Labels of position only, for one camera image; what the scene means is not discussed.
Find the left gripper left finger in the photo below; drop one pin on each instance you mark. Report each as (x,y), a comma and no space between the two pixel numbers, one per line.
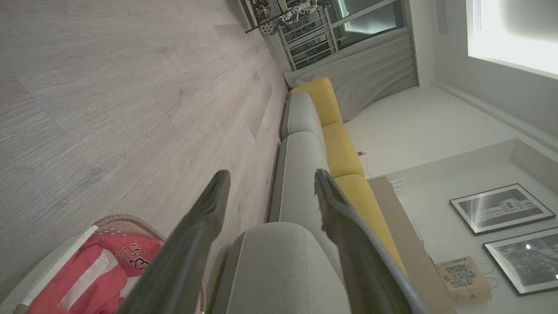
(183,257)

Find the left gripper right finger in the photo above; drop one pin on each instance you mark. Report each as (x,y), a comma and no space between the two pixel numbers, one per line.
(362,261)

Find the red garment with white stripes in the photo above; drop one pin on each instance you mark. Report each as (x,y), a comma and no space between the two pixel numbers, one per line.
(56,288)

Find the yellow sofa back cushion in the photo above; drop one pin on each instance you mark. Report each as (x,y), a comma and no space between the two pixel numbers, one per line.
(342,150)
(320,98)
(368,207)

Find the grey ottoman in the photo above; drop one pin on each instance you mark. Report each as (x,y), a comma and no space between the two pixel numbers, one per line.
(279,270)

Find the grey sofa seat cushion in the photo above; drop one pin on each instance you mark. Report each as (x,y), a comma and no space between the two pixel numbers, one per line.
(301,183)
(303,114)

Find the brown printed paper bag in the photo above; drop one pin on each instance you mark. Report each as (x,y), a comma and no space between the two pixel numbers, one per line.
(464,279)

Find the white woven laundry basket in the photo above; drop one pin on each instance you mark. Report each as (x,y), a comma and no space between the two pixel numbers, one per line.
(43,261)

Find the black framed picture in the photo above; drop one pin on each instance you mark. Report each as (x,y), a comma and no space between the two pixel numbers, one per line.
(527,261)
(501,208)

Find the grey curtain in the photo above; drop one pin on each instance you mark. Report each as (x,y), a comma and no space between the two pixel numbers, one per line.
(370,74)

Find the black metal stand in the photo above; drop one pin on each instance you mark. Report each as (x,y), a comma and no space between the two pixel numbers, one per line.
(257,13)

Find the lit ceiling light panel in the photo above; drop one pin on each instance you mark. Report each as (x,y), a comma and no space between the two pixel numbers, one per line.
(510,32)

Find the wall power outlet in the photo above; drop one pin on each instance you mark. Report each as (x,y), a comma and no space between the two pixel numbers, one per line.
(362,154)

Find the glass balcony door frame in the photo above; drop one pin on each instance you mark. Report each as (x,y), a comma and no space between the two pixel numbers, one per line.
(370,19)

